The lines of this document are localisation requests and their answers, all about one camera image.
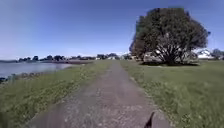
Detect grey paved path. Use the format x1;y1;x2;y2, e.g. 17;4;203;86
24;60;174;128

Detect row of distant trees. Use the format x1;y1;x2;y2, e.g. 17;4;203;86
18;52;133;63

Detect large dark spreading tree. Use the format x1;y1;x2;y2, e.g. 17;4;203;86
128;7;212;66

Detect robot's own part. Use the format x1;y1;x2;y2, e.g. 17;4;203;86
143;111;156;128

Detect wide green grass field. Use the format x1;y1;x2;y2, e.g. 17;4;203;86
119;59;224;128

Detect grass bank beside water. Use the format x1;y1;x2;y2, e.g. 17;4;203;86
0;59;113;128

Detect white building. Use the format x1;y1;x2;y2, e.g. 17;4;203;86
196;48;214;60

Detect calm grey-blue water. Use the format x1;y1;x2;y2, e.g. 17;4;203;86
0;61;73;79

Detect small distant tree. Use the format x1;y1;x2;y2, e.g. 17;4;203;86
211;48;224;61

